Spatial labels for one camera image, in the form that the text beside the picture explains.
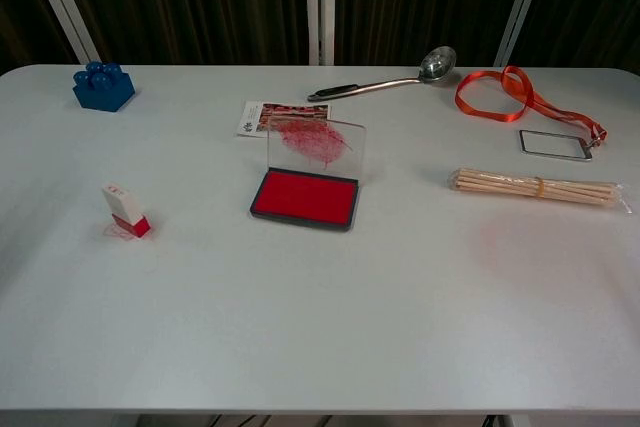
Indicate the white and red stamp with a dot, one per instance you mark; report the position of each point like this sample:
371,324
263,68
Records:
125,207

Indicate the red ink pad clear lid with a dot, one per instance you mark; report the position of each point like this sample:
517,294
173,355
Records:
302,199

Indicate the printed postcard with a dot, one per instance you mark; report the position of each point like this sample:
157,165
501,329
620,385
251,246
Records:
252,119

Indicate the bagged wooden stick bundle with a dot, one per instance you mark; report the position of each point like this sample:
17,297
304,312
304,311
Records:
505,184

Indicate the clear badge holder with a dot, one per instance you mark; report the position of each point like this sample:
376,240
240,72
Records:
522,142

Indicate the blue toy building brick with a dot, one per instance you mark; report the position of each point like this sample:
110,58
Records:
102,92

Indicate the white upright frame post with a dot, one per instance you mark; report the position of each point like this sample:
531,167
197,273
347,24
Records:
320,2

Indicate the white slanted frame post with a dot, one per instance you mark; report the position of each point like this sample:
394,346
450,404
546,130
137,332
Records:
65,7
522,2

